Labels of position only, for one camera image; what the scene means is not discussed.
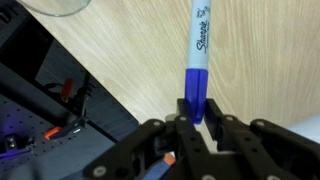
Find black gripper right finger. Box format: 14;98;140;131
205;99;320;180

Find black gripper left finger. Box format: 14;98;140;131
83;99;211;180

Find blue capped marker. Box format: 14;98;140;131
185;0;211;124

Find orange handled clamp near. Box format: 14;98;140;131
44;116;88;140

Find orange handled clamp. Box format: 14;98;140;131
44;75;94;107
44;116;88;140

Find orange handled clamp far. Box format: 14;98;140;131
44;75;94;107

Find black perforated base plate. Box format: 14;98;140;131
0;93;141;180

